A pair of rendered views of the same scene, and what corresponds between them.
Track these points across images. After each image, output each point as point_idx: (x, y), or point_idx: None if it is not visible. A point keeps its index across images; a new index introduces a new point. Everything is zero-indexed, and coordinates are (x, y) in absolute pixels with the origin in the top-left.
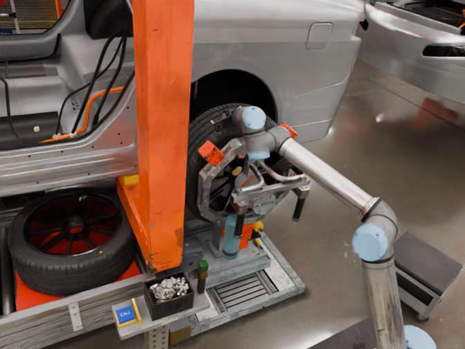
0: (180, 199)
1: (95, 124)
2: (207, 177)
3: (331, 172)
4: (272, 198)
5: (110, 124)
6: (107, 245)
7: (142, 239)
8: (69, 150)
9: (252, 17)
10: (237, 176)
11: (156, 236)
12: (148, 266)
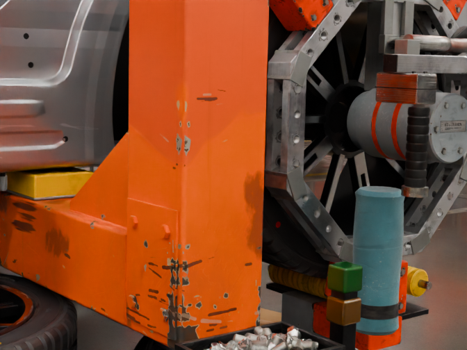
0: (258, 68)
1: None
2: (299, 57)
3: None
4: (466, 113)
5: (6, 4)
6: (12, 334)
7: (137, 255)
8: None
9: None
10: (352, 102)
11: (199, 191)
12: (169, 329)
